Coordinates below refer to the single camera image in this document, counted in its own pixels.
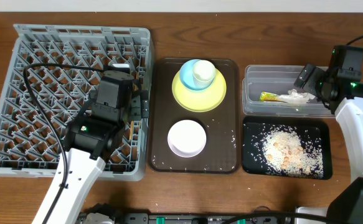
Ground wooden chopstick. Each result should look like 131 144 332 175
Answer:
129 121 134 141

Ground white tissue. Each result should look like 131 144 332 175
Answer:
278 89 315 105

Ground light blue bowl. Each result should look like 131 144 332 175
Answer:
179 59 200 91

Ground yellow green snack wrapper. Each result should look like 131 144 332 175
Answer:
259 91 283 102

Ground white cup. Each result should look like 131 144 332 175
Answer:
192 60 216 90

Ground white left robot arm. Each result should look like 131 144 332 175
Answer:
33 64 148 223

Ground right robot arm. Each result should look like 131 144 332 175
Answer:
294 44 363 223

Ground grey plastic dishwasher rack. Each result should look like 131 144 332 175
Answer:
0 24 154 178

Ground yellow plate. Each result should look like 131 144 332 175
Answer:
172 70 227 113

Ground spilled rice and peanuts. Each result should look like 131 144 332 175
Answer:
243 123 325 179

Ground black plastic tray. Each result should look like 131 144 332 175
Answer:
242 116 332 180

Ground dark brown serving tray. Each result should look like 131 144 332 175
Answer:
147 58 241 174

